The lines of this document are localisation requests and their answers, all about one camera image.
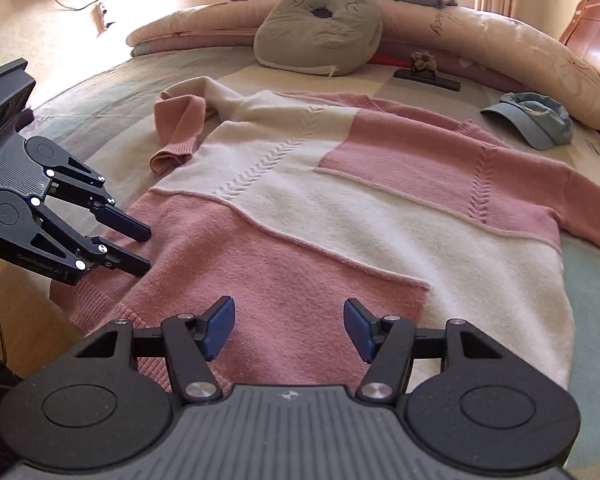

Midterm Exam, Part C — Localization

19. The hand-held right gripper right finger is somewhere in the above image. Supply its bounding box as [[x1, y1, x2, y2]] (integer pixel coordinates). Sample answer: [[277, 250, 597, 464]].
[[343, 298, 513, 403]]

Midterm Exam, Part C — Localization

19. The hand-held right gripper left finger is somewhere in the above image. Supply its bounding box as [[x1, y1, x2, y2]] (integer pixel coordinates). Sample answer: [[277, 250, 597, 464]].
[[75, 296, 237, 403]]

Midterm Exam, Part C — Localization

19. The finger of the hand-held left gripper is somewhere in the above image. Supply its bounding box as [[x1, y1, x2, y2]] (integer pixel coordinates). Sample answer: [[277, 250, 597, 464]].
[[47, 156, 152, 242], [15, 199, 152, 287]]

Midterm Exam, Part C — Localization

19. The pink and white sweater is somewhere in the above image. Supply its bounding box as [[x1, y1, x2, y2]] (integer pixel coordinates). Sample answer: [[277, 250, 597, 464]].
[[50, 76, 600, 393]]

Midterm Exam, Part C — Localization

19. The light blue cap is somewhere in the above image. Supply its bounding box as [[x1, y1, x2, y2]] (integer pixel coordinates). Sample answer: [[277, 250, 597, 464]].
[[480, 91, 574, 151]]

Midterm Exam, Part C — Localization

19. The grey cat face cushion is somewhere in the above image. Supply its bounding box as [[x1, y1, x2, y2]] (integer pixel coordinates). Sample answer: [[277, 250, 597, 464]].
[[254, 0, 384, 77]]

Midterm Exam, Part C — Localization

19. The beige flower hair clip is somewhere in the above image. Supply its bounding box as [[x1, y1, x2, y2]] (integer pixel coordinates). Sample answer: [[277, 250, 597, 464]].
[[411, 49, 438, 72]]

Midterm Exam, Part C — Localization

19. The pink floral pillow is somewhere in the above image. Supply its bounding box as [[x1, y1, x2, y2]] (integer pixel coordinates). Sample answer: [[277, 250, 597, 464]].
[[126, 0, 600, 131]]

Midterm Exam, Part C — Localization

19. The wooden headboard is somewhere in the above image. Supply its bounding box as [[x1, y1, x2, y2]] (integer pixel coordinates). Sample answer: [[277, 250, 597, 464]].
[[559, 0, 600, 156]]

